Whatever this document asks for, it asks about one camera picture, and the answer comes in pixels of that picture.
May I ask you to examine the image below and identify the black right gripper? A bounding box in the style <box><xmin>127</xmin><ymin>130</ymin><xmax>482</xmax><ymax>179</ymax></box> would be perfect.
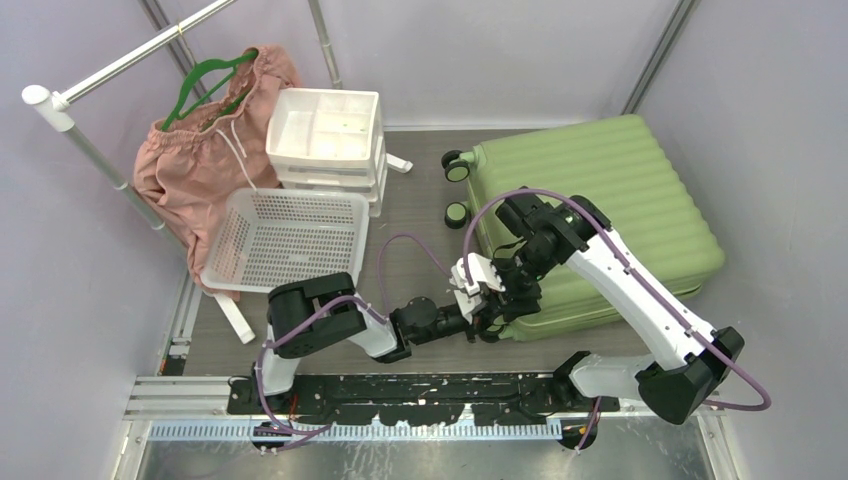
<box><xmin>479</xmin><ymin>242</ymin><xmax>557</xmax><ymax>322</ymax></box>

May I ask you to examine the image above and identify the green hard-shell suitcase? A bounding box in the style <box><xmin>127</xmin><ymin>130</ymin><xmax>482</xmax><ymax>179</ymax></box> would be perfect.
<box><xmin>441</xmin><ymin>113</ymin><xmax>727</xmax><ymax>343</ymax></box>

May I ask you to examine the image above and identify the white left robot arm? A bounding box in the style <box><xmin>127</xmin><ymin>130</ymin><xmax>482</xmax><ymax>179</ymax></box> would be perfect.
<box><xmin>252</xmin><ymin>272</ymin><xmax>502</xmax><ymax>413</ymax></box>

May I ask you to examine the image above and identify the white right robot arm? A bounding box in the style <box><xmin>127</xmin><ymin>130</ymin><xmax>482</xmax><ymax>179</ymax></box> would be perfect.
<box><xmin>495</xmin><ymin>189</ymin><xmax>745</xmax><ymax>425</ymax></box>

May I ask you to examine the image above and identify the white perforated plastic basket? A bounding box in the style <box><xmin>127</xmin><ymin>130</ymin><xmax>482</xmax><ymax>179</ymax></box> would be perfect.
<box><xmin>200</xmin><ymin>188</ymin><xmax>370</xmax><ymax>293</ymax></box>

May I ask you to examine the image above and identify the white plastic drawer organizer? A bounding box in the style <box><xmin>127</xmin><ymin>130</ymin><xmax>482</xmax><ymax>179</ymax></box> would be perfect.
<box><xmin>266</xmin><ymin>88</ymin><xmax>388</xmax><ymax>217</ymax></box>

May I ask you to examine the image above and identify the pink cloth garment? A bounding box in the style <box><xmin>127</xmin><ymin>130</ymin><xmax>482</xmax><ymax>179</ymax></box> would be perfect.
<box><xmin>133</xmin><ymin>44</ymin><xmax>302</xmax><ymax>282</ymax></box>

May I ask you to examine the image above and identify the green clothes hanger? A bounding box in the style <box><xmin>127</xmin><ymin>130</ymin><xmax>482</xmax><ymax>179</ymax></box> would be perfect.
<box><xmin>160</xmin><ymin>50</ymin><xmax>260</xmax><ymax>132</ymax></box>

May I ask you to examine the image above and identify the white metal clothes rack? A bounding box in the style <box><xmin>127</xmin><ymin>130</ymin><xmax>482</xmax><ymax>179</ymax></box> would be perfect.
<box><xmin>19</xmin><ymin>0</ymin><xmax>415</xmax><ymax>346</ymax></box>

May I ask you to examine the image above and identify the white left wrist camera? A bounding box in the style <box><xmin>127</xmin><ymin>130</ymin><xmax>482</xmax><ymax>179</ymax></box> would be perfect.
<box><xmin>452</xmin><ymin>285</ymin><xmax>490</xmax><ymax>324</ymax></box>

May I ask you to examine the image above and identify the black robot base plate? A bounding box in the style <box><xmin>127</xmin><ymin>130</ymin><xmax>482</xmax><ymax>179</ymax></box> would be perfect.
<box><xmin>226</xmin><ymin>372</ymin><xmax>593</xmax><ymax>427</ymax></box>

